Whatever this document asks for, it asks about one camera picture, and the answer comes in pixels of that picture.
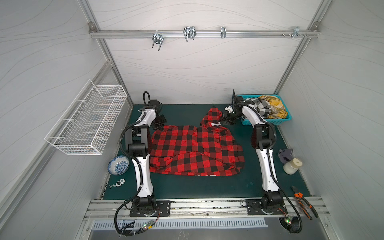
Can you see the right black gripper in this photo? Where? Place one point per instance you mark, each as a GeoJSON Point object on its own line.
{"type": "Point", "coordinates": [229, 117]}

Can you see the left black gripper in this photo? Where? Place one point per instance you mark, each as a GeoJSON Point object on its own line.
{"type": "Point", "coordinates": [163, 121]}

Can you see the red black plaid shirt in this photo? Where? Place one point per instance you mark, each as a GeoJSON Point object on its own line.
{"type": "Point", "coordinates": [207, 150]}

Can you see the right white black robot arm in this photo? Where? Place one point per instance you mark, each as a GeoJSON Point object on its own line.
{"type": "Point", "coordinates": [263, 139]}

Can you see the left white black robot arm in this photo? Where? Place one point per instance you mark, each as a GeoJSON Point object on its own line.
{"type": "Point", "coordinates": [136, 144]}

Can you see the black white plaid shirt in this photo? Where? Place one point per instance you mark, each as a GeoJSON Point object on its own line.
{"type": "Point", "coordinates": [262, 106]}

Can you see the teal plastic basket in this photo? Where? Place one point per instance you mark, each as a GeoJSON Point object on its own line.
{"type": "Point", "coordinates": [273, 121]}

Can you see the yellow plaid shirt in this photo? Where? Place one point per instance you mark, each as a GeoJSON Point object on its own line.
{"type": "Point", "coordinates": [277, 110]}

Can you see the blue white ceramic bowl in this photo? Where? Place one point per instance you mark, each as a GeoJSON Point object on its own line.
{"type": "Point", "coordinates": [119, 165]}

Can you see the small metal clamp piece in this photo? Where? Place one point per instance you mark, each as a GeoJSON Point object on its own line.
{"type": "Point", "coordinates": [118, 184]}

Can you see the beige cylinder object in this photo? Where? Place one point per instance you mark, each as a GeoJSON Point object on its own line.
{"type": "Point", "coordinates": [292, 166]}

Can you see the metal U-bolt clamp left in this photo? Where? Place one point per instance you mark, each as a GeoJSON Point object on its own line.
{"type": "Point", "coordinates": [157, 39]}

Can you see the metal u-bolt clamp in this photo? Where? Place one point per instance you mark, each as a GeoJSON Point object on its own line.
{"type": "Point", "coordinates": [157, 39]}
{"type": "Point", "coordinates": [189, 33]}

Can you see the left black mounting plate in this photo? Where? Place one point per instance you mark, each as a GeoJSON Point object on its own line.
{"type": "Point", "coordinates": [161, 208]}

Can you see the black mounting plate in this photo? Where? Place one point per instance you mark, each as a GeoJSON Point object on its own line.
{"type": "Point", "coordinates": [161, 208]}
{"type": "Point", "coordinates": [253, 207]}

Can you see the metal U-bolt clamp middle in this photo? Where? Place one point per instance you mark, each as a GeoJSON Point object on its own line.
{"type": "Point", "coordinates": [189, 33]}

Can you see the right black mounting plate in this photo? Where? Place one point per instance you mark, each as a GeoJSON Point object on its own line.
{"type": "Point", "coordinates": [253, 207]}

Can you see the orange black pliers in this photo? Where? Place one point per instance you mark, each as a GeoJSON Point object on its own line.
{"type": "Point", "coordinates": [302, 201]}

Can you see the grey plastic bracket piece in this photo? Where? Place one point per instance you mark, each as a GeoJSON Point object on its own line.
{"type": "Point", "coordinates": [286, 155]}

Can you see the white wire basket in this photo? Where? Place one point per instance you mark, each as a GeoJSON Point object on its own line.
{"type": "Point", "coordinates": [86, 125]}

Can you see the small metal ring clamp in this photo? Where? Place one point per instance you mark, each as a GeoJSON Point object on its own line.
{"type": "Point", "coordinates": [223, 32]}

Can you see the metal bracket with bolts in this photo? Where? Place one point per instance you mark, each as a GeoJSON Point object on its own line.
{"type": "Point", "coordinates": [295, 34]}

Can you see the aluminium cross rail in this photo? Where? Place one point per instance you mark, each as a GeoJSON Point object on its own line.
{"type": "Point", "coordinates": [201, 34]}

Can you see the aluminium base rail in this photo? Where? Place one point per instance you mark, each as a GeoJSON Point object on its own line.
{"type": "Point", "coordinates": [195, 208]}

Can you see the white slotted cable duct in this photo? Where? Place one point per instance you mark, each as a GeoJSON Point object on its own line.
{"type": "Point", "coordinates": [172, 224]}

